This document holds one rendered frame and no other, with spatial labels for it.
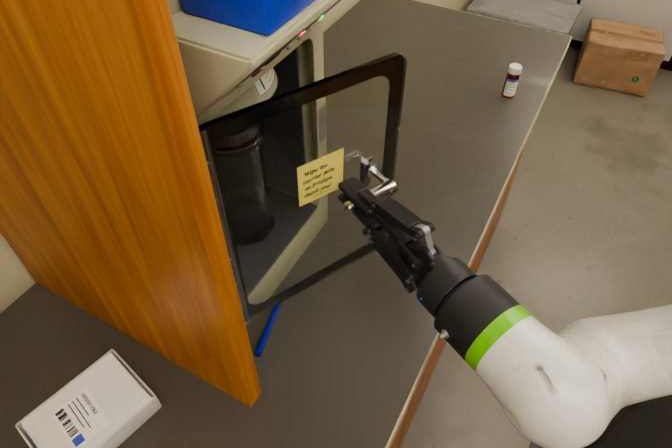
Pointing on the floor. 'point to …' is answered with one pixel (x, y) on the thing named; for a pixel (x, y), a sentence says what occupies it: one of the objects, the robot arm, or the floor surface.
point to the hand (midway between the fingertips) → (359, 200)
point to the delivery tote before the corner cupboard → (526, 9)
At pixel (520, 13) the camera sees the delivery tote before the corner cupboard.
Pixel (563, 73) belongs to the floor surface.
